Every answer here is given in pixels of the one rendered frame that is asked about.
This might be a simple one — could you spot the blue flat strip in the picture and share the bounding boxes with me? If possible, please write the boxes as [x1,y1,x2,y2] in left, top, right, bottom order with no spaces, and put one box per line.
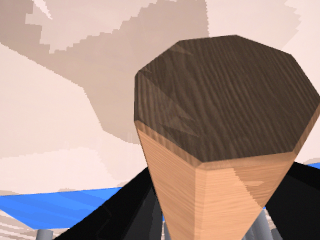
[0,187,121,229]

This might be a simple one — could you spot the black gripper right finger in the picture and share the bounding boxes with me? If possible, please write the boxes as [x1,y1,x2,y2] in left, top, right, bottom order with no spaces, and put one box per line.
[265,161,320,240]

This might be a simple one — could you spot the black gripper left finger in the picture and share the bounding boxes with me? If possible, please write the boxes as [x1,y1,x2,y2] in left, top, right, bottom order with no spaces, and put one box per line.
[53,167,163,240]

